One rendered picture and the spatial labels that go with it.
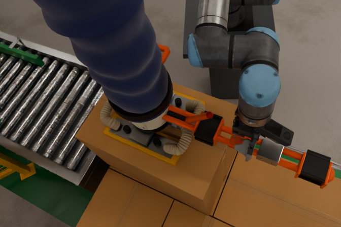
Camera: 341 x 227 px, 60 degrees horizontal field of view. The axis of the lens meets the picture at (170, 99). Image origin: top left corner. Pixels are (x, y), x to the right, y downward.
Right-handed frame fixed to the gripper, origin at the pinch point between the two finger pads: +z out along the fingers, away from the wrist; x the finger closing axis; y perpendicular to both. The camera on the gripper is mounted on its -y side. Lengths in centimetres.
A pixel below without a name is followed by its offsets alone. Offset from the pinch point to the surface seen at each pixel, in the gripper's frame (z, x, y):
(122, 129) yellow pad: 10, 12, 51
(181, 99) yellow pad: 10.6, -10.4, 34.1
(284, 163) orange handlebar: -0.7, 3.8, -10.4
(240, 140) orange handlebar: -1.3, 2.0, 4.8
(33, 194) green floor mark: 107, 59, 138
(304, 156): -2.2, -0.3, -14.9
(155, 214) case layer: 53, 33, 34
